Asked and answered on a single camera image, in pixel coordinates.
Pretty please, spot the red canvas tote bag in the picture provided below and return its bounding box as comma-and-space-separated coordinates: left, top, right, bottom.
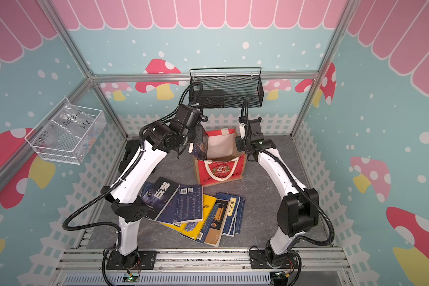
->
193, 128, 246, 187

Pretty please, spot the dark blue barcode book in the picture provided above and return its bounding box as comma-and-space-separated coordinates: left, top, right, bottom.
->
175, 185, 203, 225

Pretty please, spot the black wolf cover book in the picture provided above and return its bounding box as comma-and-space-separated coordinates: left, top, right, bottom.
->
144, 177, 181, 224

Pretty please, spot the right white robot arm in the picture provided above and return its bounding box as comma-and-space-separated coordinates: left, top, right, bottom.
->
235, 100, 335, 268

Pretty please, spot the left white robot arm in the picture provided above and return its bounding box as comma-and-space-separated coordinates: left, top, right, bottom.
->
62, 82, 208, 269

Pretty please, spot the black box in basket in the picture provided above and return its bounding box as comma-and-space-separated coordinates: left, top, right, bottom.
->
194, 90, 225, 108

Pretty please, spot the black plastic tool case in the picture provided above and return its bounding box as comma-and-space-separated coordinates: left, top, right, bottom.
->
118, 139, 140, 174

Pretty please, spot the blue back-cover book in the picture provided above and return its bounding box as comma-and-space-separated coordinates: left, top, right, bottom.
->
140, 182, 153, 202

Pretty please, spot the blue yellow-label book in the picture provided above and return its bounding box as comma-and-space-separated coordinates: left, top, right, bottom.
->
216, 193, 245, 237

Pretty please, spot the yellow cartoon cover book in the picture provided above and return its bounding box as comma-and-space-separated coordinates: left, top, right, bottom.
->
160, 194, 216, 240

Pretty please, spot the brown lamp cover book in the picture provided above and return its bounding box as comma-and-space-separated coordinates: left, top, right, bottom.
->
204, 199, 228, 247

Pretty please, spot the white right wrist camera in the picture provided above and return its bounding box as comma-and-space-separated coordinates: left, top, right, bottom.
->
238, 122, 246, 139

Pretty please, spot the black wire mesh basket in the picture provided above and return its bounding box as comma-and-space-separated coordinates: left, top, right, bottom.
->
189, 67, 264, 108

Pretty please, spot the clear plastic wall bin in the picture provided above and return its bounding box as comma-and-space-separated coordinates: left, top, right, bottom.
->
25, 99, 107, 165

